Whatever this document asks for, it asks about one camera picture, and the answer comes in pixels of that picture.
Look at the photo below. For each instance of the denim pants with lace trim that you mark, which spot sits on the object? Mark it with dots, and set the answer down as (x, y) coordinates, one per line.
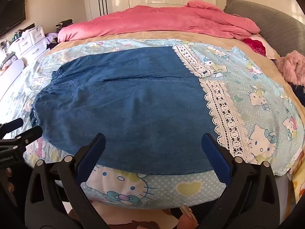
(131, 114)

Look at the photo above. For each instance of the yellow printed cloth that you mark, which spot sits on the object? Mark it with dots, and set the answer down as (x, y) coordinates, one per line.
(297, 186)

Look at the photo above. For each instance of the person's left hand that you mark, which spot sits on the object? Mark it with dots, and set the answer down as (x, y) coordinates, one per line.
(9, 179)

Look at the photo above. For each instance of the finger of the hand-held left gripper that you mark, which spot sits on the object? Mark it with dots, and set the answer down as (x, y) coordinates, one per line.
(14, 124)
(31, 133)

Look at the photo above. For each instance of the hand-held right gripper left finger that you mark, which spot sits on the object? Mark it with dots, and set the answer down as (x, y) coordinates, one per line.
(91, 158)

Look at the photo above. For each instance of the person's right hand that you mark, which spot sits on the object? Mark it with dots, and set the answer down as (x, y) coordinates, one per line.
(187, 219)

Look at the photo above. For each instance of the cartoon cat printed blanket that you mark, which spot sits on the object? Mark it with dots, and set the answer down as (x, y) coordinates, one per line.
(257, 100)

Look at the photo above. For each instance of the black television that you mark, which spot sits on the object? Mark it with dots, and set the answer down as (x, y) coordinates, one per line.
(12, 16)

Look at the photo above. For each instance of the pink fluffy garment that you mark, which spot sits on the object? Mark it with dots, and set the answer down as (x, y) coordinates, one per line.
(292, 66)

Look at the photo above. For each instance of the navy garment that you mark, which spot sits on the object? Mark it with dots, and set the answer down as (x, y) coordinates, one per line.
(297, 88)

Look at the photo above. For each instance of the pink duvet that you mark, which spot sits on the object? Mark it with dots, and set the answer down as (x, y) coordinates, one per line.
(143, 21)

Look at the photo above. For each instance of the dark clothes pile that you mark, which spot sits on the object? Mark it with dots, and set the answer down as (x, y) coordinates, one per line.
(63, 24)

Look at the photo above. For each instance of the white drawer unit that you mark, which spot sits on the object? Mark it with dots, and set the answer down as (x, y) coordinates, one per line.
(29, 43)

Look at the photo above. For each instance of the white oval board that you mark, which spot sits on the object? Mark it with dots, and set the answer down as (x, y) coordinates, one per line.
(9, 76)

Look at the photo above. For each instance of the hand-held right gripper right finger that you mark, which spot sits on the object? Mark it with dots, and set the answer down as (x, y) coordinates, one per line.
(215, 158)

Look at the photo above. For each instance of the red cloth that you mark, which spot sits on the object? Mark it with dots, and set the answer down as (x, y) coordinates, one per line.
(256, 46)

